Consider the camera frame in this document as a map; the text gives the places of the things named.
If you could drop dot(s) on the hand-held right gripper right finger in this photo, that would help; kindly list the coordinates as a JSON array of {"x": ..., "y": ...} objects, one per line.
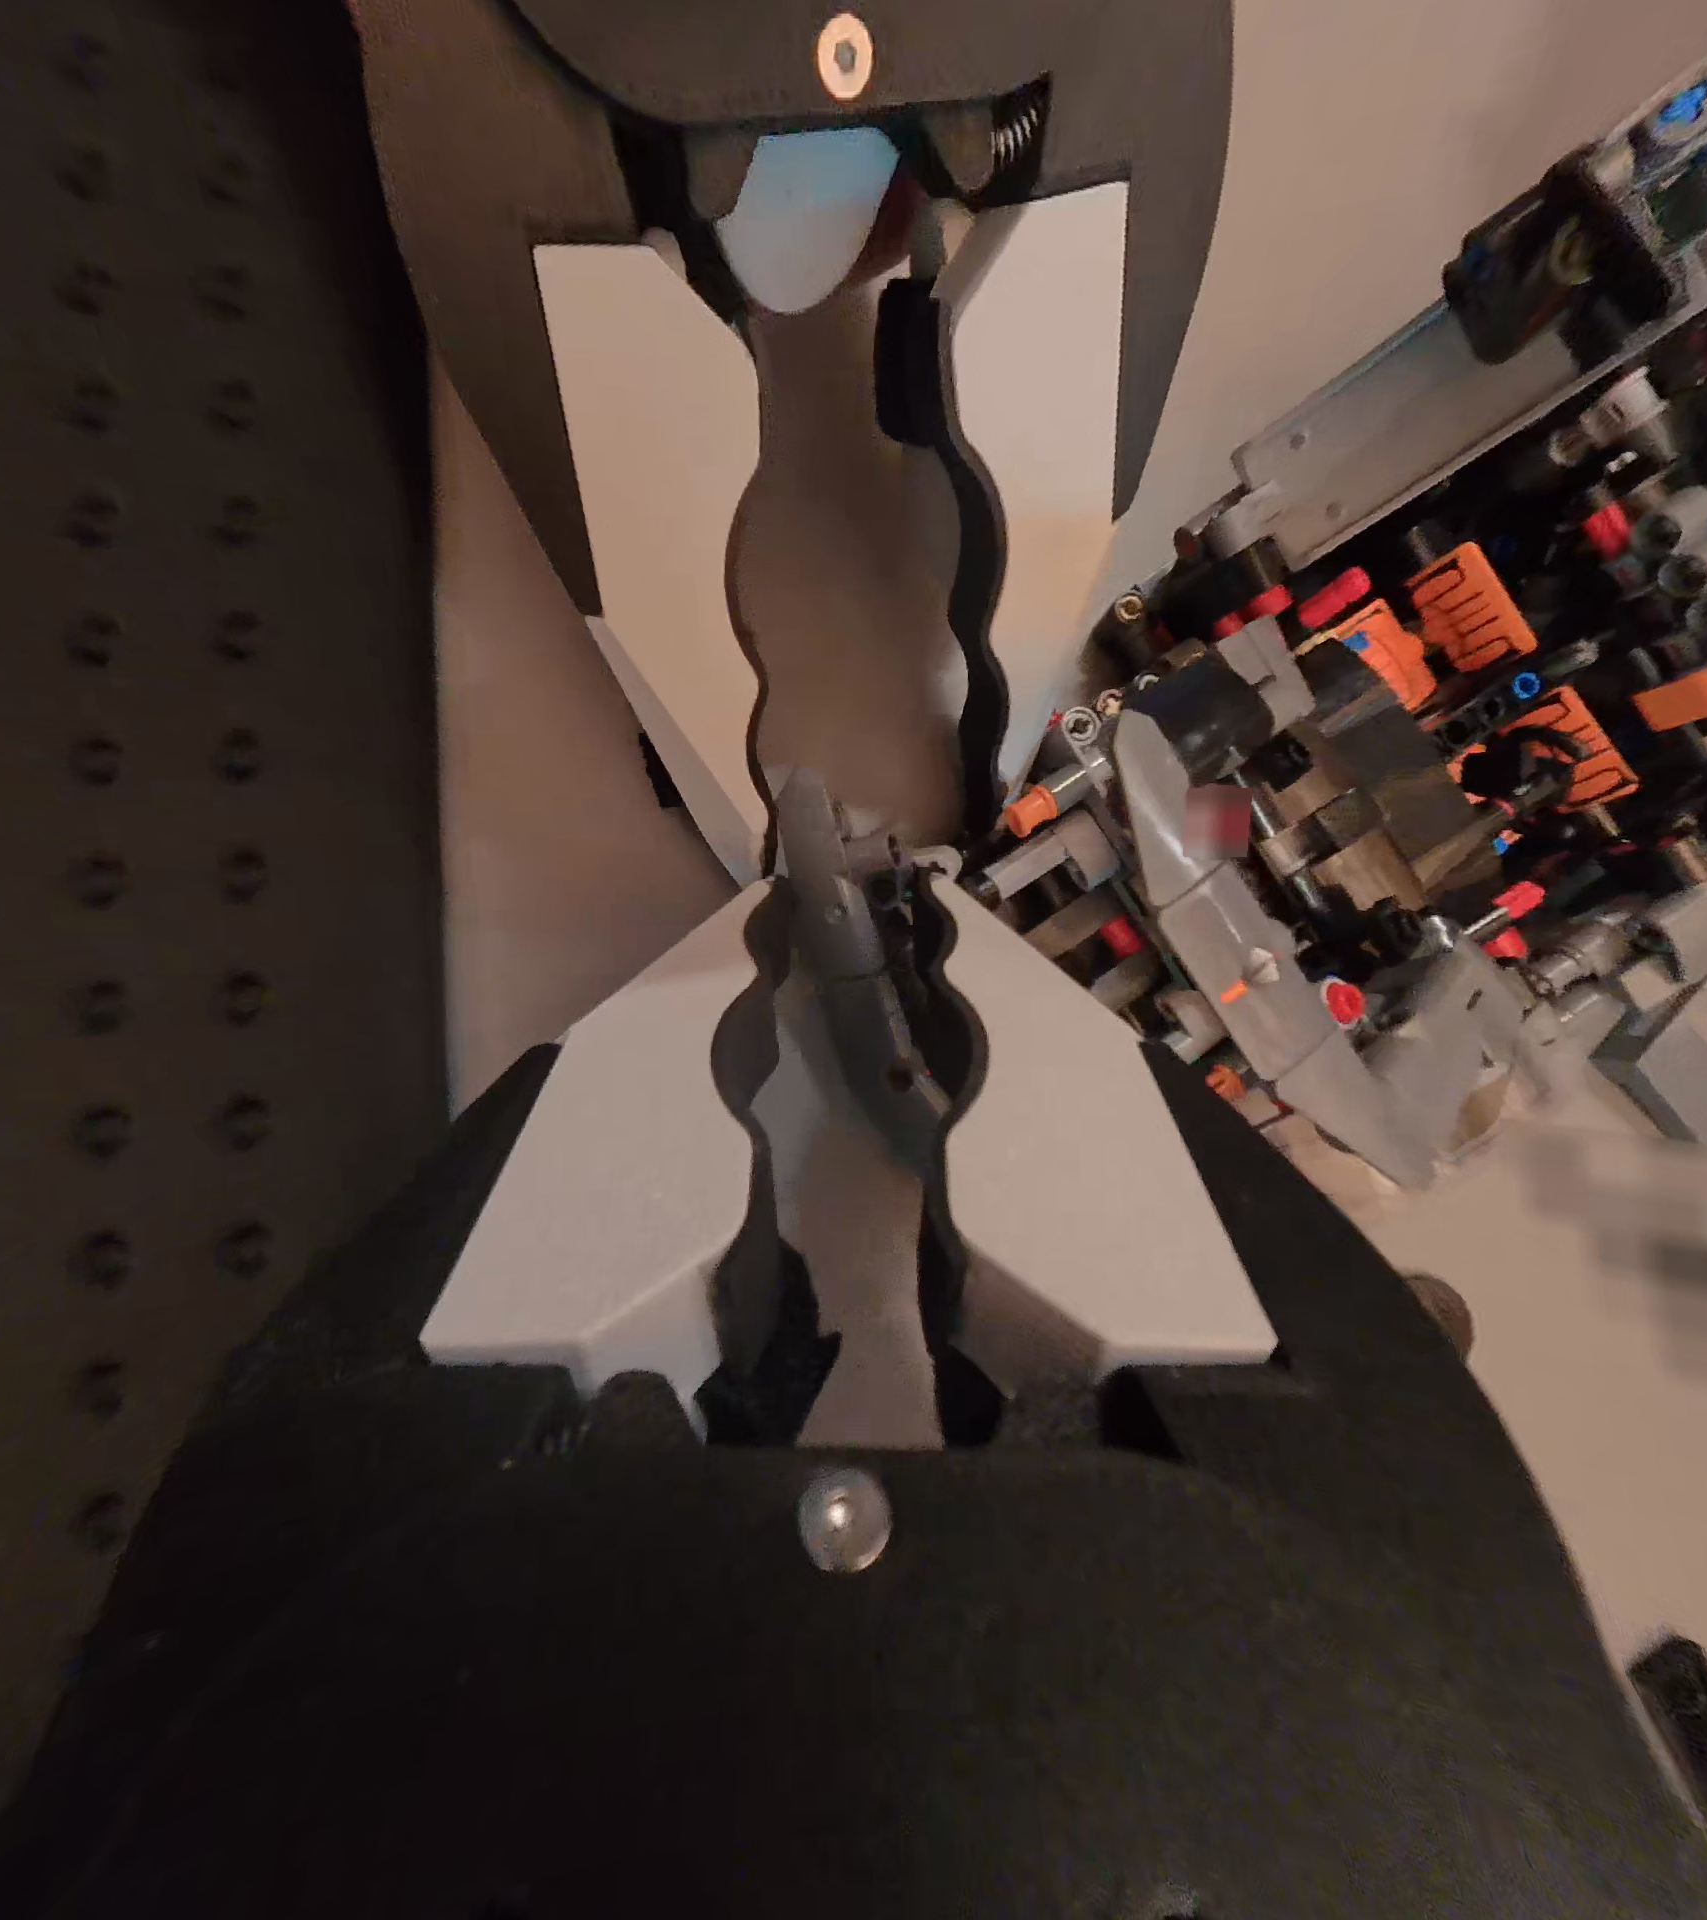
[{"x": 1094, "y": 1200}]

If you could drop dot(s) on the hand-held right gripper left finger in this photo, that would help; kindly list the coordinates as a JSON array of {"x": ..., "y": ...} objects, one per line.
[{"x": 598, "y": 1200}]

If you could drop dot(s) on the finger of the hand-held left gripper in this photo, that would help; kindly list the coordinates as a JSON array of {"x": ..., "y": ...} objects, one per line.
[
  {"x": 1048, "y": 344},
  {"x": 614, "y": 390}
]

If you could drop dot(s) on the grey lego car model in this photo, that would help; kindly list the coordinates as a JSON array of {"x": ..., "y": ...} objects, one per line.
[{"x": 1288, "y": 990}]

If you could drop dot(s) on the dark round lego piece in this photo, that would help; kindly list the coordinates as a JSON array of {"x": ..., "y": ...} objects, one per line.
[{"x": 1438, "y": 1308}]

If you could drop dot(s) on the dark grey angled lego beam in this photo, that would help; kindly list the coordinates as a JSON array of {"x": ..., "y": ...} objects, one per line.
[{"x": 1702, "y": 1733}]

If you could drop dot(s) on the dark dimpled panel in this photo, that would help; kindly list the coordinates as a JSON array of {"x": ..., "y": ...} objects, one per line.
[{"x": 73, "y": 600}]

